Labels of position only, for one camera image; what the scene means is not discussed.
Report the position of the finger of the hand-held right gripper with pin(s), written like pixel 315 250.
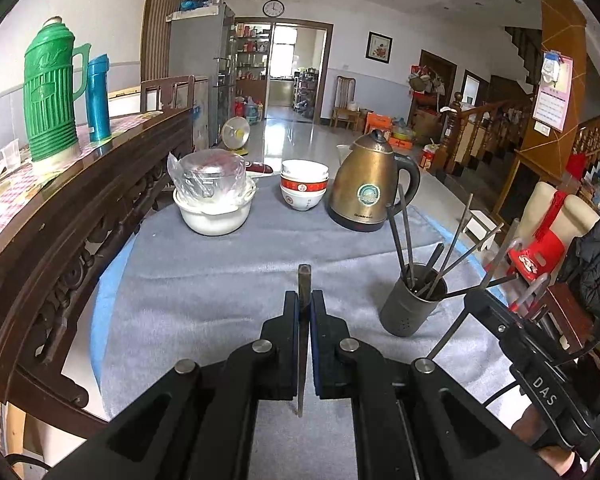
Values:
pixel 482 305

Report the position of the clear plastic cup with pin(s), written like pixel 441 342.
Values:
pixel 11 154

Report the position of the white blue hanging bag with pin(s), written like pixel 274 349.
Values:
pixel 550 67

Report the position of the grey refrigerator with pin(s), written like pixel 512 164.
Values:
pixel 200 60

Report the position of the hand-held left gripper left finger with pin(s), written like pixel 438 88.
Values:
pixel 291 340

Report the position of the dark wooden chair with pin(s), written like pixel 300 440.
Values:
pixel 167 95

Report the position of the pink wall calendar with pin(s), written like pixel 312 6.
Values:
pixel 554 102

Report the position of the slim dark metal chopstick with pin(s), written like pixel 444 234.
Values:
pixel 447 334
pixel 304 310

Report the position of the gold electric kettle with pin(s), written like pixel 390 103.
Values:
pixel 367 185

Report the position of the wooden lattice partition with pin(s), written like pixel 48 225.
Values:
pixel 597 140

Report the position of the round wall clock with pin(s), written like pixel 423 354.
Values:
pixel 273 8

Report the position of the clear plastic water jug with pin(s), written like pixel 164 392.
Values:
pixel 402 129

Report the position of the green thermos flask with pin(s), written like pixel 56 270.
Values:
pixel 50 90

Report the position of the red white handheld device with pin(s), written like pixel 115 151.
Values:
pixel 258 167

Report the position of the dark carved wooden sideboard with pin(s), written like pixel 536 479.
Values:
pixel 55 270

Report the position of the light wooden chair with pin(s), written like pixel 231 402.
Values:
pixel 344 105

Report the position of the white round fan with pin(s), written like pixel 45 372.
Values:
pixel 235 135

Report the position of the grey metal utensil holder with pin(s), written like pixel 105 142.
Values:
pixel 405 312

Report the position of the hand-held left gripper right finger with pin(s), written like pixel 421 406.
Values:
pixel 321 340

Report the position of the red plastic child chair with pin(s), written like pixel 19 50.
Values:
pixel 535 257

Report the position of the black jacket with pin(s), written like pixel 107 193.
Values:
pixel 595 260

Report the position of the cluster of hanging bags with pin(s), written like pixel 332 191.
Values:
pixel 425 80

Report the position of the small white stool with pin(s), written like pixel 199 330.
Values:
pixel 480 222

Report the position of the white chest freezer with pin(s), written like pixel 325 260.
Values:
pixel 200 122

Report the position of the framed wall picture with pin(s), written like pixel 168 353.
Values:
pixel 378 46

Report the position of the beige armchair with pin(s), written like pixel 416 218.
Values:
pixel 580 215

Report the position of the plain white bowl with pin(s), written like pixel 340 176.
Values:
pixel 305 166

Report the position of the blue insulated bottle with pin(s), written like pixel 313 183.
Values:
pixel 98 100

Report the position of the person's right hand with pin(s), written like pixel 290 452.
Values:
pixel 525 427

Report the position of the blue plastic bag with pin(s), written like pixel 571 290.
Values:
pixel 192 4

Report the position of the white bowl red band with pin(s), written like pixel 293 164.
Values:
pixel 302 201
pixel 304 185

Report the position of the bundle of steel chopsticks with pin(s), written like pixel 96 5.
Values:
pixel 396 240

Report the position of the orange wooden pillar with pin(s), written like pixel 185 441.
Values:
pixel 562 20

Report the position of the orange box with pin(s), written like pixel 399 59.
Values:
pixel 377 124

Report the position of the blue water bottle jug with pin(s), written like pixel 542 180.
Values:
pixel 252 111

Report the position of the brown wooden stool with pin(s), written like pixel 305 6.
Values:
pixel 560 310

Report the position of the blue table cloth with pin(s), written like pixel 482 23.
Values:
pixel 105 295

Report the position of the brown slatted wall panel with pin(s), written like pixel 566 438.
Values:
pixel 167 15

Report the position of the white ceramic pot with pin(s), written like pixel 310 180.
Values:
pixel 215 215

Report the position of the kitchen shelf with bottles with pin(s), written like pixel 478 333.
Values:
pixel 252 52

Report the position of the grey felt table cloth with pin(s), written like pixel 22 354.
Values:
pixel 230 270

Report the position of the yellow oil jug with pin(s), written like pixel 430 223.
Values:
pixel 427 157

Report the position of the checkered sideboard cover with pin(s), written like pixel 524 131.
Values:
pixel 10 195

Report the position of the wooden stair railing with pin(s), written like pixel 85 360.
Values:
pixel 480 125

